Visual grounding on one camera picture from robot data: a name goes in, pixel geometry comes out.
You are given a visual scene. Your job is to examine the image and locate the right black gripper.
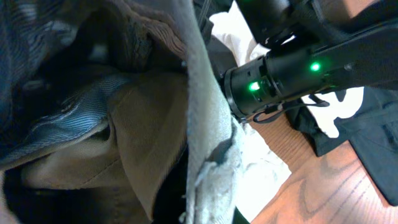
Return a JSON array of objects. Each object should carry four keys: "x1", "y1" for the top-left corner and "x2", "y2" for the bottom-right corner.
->
[{"x1": 222, "y1": 56, "x2": 280, "y2": 119}]

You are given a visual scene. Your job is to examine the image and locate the white t-shirt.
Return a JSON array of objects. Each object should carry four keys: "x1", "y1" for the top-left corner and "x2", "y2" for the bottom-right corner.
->
[{"x1": 210, "y1": 2, "x2": 364, "y2": 138}]

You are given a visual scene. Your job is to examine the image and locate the khaki green shorts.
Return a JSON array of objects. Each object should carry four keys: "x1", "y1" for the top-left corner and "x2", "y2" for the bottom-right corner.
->
[{"x1": 0, "y1": 0, "x2": 293, "y2": 224}]

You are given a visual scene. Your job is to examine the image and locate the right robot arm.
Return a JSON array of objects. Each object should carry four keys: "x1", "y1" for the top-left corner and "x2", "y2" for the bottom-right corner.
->
[{"x1": 223, "y1": 1, "x2": 397, "y2": 123}]

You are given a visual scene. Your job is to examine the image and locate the black garment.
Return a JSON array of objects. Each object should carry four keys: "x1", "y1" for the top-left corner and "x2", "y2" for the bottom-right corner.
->
[{"x1": 212, "y1": 1, "x2": 397, "y2": 206}]

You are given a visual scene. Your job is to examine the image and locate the right black cable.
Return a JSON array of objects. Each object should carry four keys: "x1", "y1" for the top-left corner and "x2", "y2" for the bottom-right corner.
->
[{"x1": 252, "y1": 94, "x2": 330, "y2": 124}]

